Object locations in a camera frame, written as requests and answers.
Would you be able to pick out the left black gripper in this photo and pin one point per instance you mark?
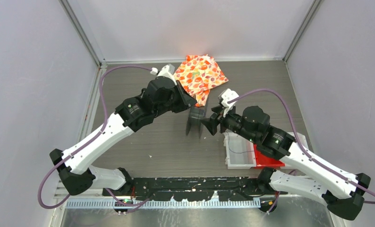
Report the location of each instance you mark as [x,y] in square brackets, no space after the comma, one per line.
[189,100]

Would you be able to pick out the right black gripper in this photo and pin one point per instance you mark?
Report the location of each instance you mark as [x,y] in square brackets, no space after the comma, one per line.
[215,118]

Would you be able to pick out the black cable spool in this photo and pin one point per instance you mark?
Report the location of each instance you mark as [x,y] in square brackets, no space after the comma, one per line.
[196,114]

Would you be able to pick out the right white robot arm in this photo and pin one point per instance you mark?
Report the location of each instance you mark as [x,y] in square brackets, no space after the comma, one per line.
[340,191]

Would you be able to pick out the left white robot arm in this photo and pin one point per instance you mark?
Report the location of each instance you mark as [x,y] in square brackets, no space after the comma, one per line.
[74,165]

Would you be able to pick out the orange floral cloth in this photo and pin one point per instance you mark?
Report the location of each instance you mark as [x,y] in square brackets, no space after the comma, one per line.
[198,74]

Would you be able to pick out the red plastic bin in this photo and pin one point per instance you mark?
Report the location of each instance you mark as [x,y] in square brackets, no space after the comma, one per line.
[263,161]

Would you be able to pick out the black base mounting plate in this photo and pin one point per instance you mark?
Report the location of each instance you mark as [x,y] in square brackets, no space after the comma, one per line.
[192,188]

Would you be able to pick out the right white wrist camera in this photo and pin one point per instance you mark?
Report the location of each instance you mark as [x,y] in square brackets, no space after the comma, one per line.
[227,100]

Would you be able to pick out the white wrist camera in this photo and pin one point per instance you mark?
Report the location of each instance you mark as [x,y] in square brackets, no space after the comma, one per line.
[166,71]
[227,100]

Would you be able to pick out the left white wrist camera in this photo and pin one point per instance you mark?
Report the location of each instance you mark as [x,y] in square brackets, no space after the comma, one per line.
[166,71]

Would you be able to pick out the slotted cable duct rail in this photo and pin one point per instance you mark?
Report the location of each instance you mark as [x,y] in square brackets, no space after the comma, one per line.
[109,203]

